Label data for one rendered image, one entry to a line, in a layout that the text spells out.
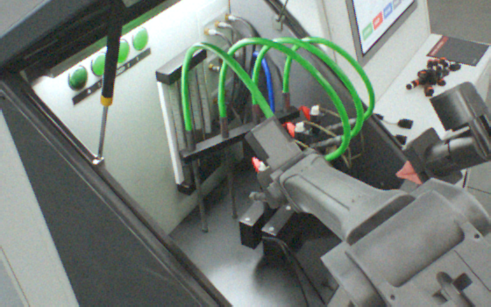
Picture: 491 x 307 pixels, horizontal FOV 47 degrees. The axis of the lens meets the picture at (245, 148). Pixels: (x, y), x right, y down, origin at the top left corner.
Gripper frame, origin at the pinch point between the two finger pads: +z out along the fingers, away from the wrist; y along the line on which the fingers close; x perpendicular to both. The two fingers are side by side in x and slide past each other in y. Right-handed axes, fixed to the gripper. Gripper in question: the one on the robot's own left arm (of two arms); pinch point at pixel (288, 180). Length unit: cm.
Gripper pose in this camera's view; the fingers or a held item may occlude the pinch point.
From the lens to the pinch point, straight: 103.1
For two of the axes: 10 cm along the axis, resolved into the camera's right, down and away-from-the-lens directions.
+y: -9.2, 3.9, -0.3
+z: -0.1, 0.7, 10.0
